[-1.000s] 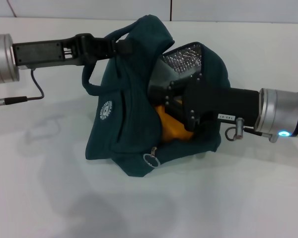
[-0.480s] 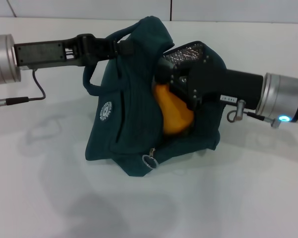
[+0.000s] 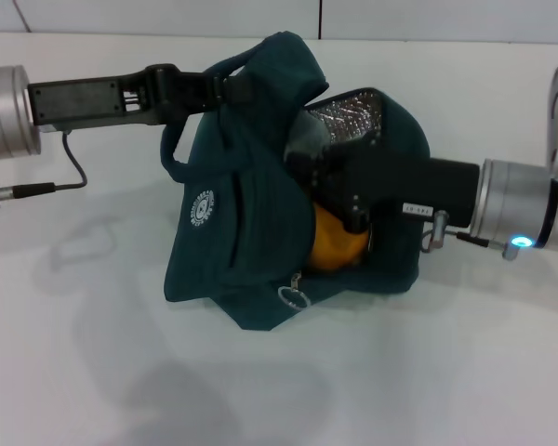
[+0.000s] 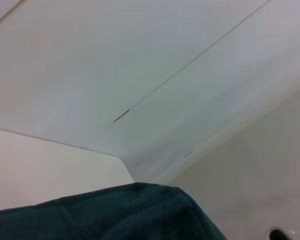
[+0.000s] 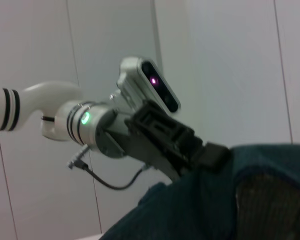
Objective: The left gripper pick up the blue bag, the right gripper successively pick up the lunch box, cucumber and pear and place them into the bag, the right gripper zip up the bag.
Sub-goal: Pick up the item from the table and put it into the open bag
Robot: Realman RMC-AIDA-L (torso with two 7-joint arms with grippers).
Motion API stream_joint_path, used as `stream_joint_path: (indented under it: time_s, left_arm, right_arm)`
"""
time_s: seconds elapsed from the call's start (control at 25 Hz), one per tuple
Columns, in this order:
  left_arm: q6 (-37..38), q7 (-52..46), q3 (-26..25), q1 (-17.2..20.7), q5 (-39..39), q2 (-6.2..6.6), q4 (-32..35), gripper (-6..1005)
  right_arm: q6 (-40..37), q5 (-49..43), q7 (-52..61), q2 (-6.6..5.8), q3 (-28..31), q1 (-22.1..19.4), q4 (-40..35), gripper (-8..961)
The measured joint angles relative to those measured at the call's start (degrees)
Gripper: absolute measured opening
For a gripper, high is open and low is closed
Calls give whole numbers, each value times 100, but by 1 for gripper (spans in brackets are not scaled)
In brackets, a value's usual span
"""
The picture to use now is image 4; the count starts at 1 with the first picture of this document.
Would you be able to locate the teal fabric lunch bag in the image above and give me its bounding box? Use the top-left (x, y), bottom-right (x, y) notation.
top-left (0, 181), bottom-right (229, 240)

